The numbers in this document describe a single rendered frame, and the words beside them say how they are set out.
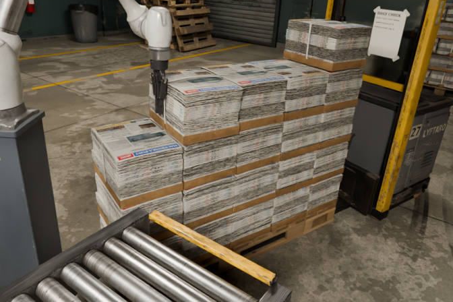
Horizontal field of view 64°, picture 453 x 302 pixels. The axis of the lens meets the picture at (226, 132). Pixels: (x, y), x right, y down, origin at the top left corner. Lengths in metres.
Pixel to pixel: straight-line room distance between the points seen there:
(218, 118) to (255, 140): 0.29
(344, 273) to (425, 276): 0.46
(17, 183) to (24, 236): 0.23
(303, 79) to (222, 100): 0.50
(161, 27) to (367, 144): 1.81
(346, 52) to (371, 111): 0.77
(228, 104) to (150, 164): 0.42
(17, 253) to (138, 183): 0.52
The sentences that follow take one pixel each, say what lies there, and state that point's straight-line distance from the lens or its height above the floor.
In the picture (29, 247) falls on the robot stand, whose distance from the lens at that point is 1.63.
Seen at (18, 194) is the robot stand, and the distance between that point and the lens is 1.50.
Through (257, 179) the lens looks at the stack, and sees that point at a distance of 1.92.
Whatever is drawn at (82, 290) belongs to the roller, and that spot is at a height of 0.79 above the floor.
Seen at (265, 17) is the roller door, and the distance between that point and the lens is 8.98.
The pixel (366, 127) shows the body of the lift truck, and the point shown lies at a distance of 2.80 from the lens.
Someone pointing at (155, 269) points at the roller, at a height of 0.80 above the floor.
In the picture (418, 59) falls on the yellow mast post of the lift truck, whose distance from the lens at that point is 2.37.
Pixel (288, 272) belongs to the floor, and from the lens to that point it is 2.21.
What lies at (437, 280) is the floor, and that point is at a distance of 2.50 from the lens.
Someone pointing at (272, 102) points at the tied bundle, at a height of 0.95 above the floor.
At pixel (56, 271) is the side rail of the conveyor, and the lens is 1.07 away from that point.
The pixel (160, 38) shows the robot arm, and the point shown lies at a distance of 1.54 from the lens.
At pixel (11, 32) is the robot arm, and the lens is 1.59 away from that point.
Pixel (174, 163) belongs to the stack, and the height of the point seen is 0.76.
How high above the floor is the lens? 1.50
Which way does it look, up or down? 23 degrees down
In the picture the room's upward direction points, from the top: 3 degrees clockwise
